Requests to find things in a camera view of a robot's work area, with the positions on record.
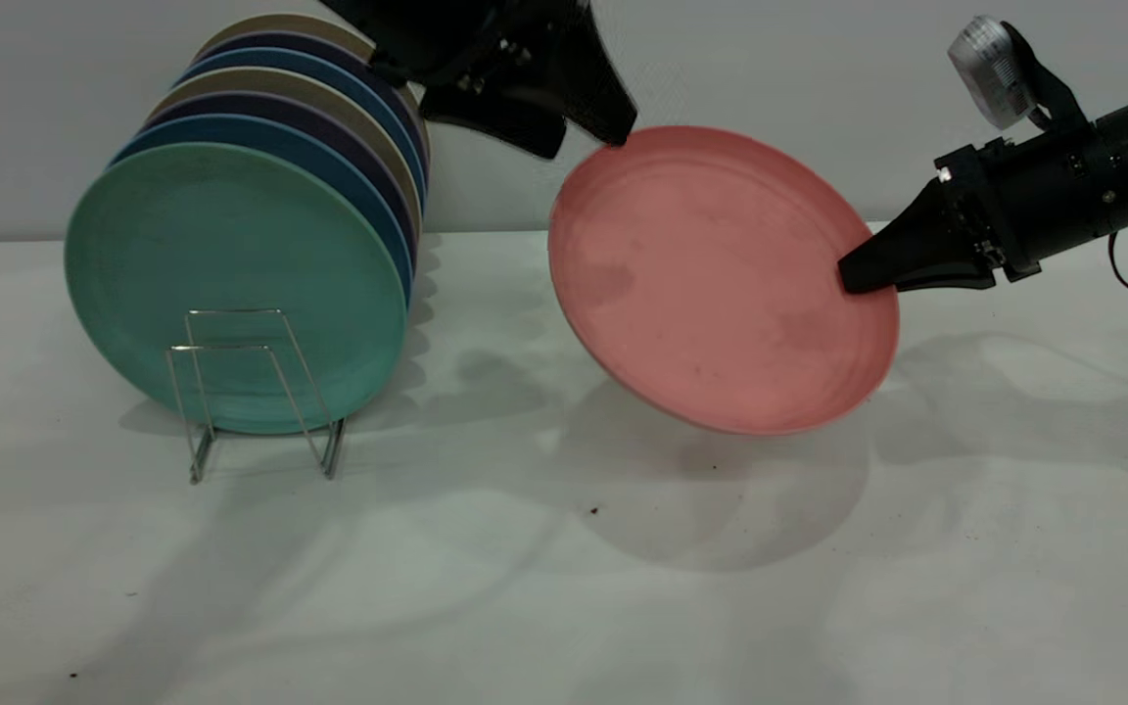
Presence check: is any dark purple round plate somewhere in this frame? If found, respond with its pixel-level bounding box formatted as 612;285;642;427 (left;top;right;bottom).
196;31;429;169
140;91;420;267

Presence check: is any pink round plate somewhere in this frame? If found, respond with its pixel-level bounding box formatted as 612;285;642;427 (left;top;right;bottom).
547;124;901;437

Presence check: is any blue round plate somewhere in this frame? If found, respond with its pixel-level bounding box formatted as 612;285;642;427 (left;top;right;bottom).
176;47;427;209
111;114;415;305

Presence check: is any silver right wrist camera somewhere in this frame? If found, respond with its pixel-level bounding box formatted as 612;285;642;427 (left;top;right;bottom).
948;15;1086;134

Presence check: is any metal wire plate rack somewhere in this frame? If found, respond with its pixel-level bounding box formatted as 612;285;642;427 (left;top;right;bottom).
167;309;346;486

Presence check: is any beige round plate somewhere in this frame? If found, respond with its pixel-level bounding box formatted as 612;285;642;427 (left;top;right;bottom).
194;13;432;169
150;67;424;234

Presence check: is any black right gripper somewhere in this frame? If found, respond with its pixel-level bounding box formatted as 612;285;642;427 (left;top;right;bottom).
837;135;1118;295

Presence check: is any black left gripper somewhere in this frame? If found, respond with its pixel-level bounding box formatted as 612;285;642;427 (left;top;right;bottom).
319;0;639;162

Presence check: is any green round plate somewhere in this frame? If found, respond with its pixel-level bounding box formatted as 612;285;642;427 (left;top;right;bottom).
64;143;409;437

